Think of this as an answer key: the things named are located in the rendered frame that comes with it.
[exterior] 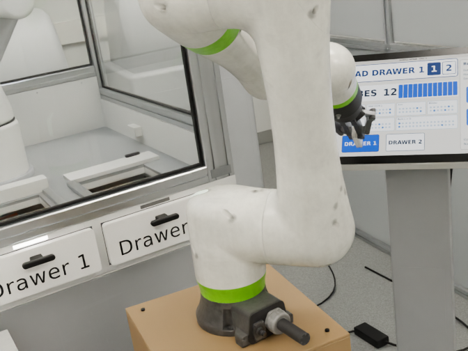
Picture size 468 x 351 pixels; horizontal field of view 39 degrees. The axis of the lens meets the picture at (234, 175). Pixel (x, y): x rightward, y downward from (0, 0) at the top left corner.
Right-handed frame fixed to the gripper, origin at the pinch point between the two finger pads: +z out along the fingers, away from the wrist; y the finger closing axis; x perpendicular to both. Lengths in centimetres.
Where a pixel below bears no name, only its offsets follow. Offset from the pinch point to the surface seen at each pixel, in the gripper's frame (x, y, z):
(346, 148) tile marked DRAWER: 1.2, 3.4, 4.3
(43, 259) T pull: 39, 64, -27
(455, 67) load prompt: -19.9, -22.8, 4.3
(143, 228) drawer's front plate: 27, 50, -9
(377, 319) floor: 26, 13, 130
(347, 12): -112, 29, 113
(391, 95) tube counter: -12.9, -7.3, 4.3
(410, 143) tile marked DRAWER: 0.5, -12.3, 4.3
